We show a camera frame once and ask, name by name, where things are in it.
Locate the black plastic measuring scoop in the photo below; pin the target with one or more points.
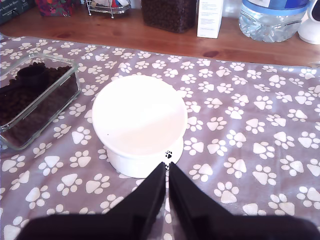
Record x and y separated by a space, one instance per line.
32 75

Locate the purple paw print cloth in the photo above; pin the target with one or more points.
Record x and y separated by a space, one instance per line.
250 150

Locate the white printed carton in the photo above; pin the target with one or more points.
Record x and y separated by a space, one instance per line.
208 20

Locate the clear glass food container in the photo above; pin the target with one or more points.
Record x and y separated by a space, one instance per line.
37 117

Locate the floral patterned tin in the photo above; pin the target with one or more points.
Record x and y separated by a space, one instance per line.
55 7

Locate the dark green printed box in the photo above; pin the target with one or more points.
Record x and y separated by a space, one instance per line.
15 10

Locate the white ceramic cat bowl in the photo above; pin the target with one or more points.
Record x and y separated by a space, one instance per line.
140 112

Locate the small white round camera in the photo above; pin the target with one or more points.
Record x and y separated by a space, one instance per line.
311 27

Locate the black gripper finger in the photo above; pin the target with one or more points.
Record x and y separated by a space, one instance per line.
190 202
145 200

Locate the tall clear storage jar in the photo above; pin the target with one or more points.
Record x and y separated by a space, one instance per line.
172 27

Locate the large clear water bottle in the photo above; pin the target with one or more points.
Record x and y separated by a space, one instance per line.
270 25

